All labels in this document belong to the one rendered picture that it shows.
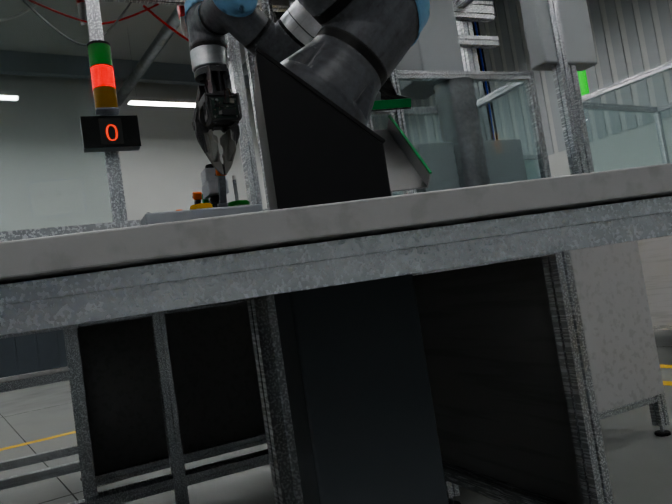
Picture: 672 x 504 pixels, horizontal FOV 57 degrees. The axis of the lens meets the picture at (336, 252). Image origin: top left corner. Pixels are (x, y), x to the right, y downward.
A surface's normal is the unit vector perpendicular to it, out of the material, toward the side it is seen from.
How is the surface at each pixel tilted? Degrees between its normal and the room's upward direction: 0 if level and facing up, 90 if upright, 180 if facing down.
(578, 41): 90
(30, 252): 90
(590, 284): 90
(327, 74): 76
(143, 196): 90
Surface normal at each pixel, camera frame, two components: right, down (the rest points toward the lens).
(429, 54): 0.40, -0.11
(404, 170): 0.07, -0.77
